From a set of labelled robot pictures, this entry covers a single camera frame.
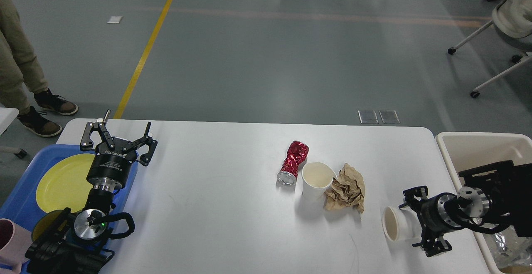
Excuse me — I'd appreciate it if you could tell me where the blue plastic tray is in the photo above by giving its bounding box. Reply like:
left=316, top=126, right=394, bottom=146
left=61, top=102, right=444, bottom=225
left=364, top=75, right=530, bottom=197
left=0, top=144, right=141, bottom=253

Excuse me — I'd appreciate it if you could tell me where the person in khaki trousers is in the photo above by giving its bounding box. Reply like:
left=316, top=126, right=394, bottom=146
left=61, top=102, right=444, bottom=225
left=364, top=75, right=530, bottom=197
left=0, top=0, right=79, bottom=138

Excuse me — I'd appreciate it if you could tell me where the floor socket plate right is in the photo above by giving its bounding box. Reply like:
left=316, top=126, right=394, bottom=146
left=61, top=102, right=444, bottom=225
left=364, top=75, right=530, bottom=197
left=379, top=110, right=401, bottom=124

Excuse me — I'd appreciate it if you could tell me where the floor socket plate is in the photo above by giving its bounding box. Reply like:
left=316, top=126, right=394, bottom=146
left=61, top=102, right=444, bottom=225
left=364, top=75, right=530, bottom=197
left=358, top=110, right=379, bottom=124
left=379, top=110, right=401, bottom=124

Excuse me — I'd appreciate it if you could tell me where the beige plastic bin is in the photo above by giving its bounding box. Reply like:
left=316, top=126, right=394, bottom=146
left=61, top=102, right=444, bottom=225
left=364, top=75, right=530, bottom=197
left=435, top=132, right=532, bottom=274

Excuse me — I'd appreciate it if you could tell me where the aluminium foil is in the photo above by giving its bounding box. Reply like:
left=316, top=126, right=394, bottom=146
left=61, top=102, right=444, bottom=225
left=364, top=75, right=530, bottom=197
left=484, top=226, right=532, bottom=269

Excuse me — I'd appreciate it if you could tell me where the floor socket plate left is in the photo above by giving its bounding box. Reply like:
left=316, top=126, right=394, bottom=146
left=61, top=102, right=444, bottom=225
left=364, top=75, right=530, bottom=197
left=358, top=110, right=379, bottom=124

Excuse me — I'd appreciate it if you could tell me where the white office chair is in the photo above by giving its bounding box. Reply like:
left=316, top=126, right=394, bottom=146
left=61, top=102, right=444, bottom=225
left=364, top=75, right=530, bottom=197
left=447, top=0, right=532, bottom=99

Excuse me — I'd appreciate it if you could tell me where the crushed red can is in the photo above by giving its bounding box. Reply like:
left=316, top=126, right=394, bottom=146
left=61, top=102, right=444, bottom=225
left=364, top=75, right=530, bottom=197
left=277, top=140, right=309, bottom=186

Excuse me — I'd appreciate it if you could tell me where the white floor marker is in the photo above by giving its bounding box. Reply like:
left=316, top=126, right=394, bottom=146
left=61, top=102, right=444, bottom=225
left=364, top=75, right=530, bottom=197
left=107, top=15, right=123, bottom=24

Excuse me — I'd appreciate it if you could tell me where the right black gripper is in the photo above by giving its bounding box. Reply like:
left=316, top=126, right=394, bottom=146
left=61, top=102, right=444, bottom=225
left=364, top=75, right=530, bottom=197
left=398, top=186, right=464, bottom=257

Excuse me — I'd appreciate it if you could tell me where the brown paper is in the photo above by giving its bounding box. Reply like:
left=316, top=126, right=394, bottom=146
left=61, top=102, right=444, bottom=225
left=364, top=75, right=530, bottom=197
left=325, top=163, right=366, bottom=214

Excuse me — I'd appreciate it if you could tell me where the white paper cup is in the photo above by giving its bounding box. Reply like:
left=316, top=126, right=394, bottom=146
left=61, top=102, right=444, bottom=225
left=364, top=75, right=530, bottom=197
left=302, top=162, right=337, bottom=200
left=382, top=206, right=422, bottom=242

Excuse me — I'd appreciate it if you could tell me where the white side table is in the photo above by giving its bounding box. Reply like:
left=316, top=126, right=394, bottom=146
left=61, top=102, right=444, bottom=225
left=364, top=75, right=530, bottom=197
left=0, top=107, right=27, bottom=159

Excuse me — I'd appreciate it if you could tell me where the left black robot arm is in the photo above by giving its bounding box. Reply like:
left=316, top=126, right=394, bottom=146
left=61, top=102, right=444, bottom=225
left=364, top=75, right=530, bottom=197
left=25, top=111, right=158, bottom=274

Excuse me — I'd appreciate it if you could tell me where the yellow plate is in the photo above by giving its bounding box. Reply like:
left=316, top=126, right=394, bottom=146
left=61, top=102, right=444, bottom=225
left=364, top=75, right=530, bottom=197
left=36, top=153, right=94, bottom=213

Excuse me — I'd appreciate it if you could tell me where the pink mug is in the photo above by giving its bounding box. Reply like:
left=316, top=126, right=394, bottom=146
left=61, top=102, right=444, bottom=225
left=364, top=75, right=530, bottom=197
left=0, top=218, right=33, bottom=274

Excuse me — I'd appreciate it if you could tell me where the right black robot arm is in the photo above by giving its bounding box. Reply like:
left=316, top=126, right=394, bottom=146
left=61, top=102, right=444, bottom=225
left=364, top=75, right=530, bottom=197
left=399, top=160, right=532, bottom=257

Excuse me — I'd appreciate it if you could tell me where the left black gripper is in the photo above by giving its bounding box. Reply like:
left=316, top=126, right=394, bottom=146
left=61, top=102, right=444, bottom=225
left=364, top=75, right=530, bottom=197
left=80, top=109, right=158, bottom=191

